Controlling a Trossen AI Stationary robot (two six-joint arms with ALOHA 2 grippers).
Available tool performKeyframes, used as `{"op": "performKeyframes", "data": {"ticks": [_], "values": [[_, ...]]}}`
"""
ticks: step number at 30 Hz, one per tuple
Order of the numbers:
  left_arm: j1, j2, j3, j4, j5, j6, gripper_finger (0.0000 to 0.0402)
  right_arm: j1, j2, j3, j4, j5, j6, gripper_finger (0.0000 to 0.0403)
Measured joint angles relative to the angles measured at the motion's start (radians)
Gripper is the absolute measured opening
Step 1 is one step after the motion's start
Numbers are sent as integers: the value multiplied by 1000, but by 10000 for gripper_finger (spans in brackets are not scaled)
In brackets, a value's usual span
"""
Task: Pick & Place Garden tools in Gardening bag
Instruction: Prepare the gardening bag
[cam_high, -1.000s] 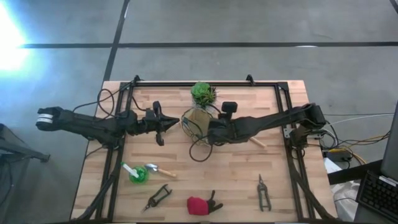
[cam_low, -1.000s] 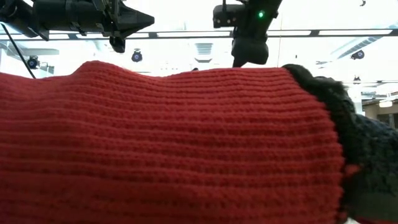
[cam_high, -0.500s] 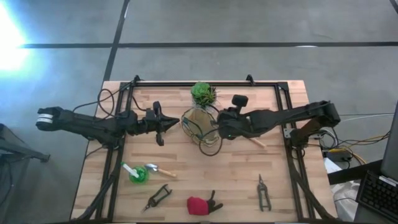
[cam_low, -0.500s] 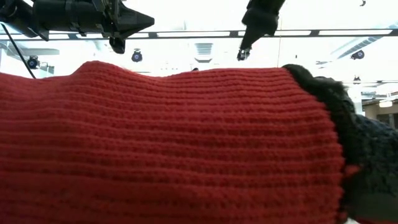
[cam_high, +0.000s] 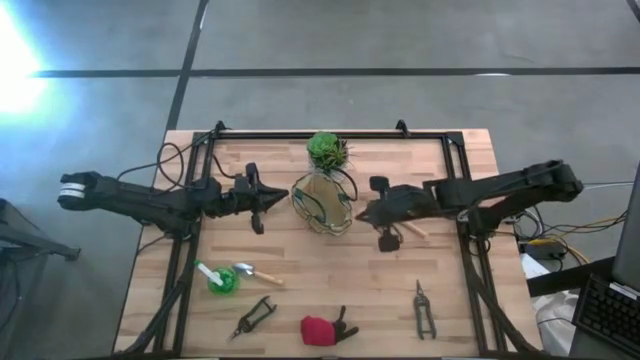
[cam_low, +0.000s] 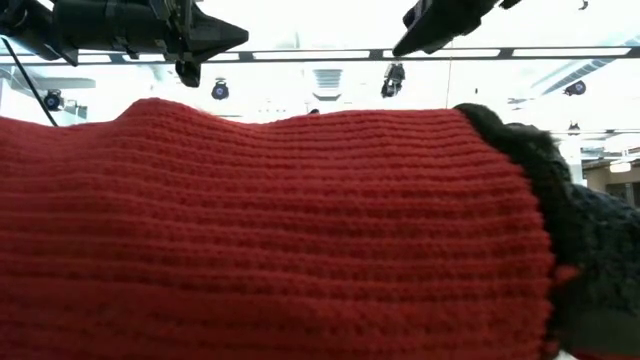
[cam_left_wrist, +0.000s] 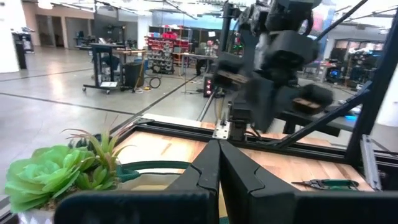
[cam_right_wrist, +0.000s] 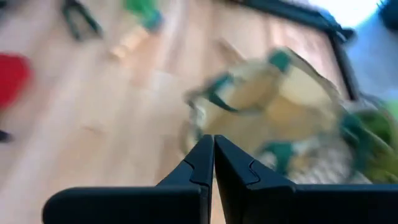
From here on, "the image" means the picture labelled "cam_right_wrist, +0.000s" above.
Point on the succulent in white patterned pot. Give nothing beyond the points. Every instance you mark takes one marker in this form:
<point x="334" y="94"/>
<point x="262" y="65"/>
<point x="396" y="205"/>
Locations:
<point x="376" y="140"/>

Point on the red knit gardening glove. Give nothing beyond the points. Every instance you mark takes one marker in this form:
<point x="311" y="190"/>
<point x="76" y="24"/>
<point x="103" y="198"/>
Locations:
<point x="12" y="77"/>

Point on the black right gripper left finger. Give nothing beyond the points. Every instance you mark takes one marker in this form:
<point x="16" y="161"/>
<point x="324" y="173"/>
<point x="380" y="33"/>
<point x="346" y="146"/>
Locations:
<point x="174" y="199"/>

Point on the black aluminium table frame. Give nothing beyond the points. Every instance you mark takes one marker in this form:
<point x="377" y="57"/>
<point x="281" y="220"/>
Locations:
<point x="311" y="15"/>

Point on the beige green-trimmed gardening bag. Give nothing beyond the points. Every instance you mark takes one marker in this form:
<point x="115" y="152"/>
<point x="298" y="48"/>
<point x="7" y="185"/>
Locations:
<point x="280" y="102"/>

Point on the green spray bottle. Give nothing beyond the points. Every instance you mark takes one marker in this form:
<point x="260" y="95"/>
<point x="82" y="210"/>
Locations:
<point x="146" y="12"/>

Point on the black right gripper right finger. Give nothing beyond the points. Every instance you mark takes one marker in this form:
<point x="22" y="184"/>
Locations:
<point x="248" y="199"/>

